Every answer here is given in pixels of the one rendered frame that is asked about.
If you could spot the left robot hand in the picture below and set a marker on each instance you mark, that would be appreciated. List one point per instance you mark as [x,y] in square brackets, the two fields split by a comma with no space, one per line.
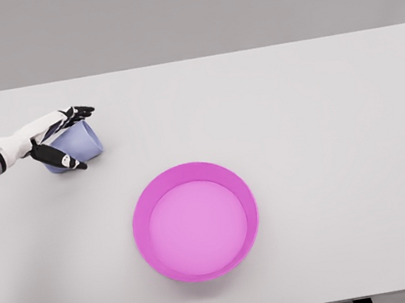
[40,128]

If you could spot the pink plate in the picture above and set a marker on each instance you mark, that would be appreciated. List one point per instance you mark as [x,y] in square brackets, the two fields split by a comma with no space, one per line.
[196,222]

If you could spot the lavender cup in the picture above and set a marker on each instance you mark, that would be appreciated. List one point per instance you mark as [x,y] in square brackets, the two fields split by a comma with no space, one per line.
[78,141]

